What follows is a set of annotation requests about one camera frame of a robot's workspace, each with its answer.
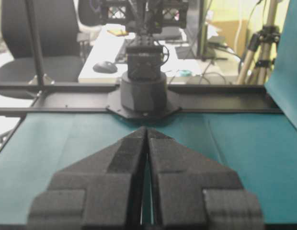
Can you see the black office chair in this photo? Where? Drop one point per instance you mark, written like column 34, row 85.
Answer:
column 58, row 30

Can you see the black keyboard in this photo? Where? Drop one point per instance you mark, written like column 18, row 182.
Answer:
column 121, row 56

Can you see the black vertical frame post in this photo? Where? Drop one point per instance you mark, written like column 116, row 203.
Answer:
column 41, row 77

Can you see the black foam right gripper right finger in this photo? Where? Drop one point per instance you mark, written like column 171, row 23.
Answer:
column 192, row 192

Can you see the black computer mouse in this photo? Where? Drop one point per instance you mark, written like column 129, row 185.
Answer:
column 105, row 67

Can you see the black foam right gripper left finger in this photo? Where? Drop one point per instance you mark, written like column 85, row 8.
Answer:
column 100, row 192

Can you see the black aluminium frame rail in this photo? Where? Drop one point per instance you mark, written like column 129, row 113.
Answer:
column 94, row 98

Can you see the camera tripod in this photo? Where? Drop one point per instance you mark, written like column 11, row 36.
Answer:
column 257, row 62

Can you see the white desk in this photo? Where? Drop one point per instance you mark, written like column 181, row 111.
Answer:
column 222, row 70

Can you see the teal table cloth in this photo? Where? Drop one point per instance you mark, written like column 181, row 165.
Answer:
column 261, row 148

